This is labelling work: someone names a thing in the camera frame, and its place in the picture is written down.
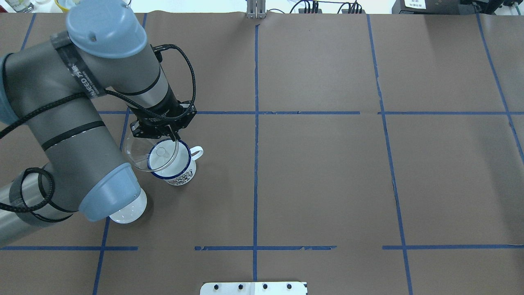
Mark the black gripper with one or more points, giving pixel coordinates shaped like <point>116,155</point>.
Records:
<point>164,107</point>

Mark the clear glass funnel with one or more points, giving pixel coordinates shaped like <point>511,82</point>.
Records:
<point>150,155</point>

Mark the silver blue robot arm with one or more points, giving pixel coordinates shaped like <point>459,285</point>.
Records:
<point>50,87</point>

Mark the black desktop computer box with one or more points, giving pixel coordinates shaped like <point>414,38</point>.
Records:
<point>435,7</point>

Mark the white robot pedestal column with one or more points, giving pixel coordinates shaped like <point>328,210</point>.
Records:
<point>255,288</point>

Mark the aluminium frame post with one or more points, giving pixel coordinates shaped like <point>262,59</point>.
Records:
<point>256,9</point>

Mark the white enamel mug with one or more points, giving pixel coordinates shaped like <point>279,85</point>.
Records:
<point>183,168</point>

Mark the yellow tape roll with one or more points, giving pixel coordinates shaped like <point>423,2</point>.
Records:
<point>66,5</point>

